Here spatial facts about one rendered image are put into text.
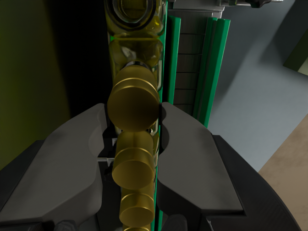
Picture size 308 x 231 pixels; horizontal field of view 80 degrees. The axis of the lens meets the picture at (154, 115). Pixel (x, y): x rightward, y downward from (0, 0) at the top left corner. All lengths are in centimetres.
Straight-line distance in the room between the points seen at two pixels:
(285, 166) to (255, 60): 180
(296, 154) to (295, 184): 47
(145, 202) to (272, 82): 56
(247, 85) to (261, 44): 12
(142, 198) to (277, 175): 222
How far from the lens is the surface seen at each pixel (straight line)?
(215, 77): 34
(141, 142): 16
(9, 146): 23
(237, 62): 59
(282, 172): 237
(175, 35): 31
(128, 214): 20
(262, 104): 69
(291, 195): 275
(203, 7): 39
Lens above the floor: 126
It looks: 59 degrees down
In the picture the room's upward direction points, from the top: 174 degrees clockwise
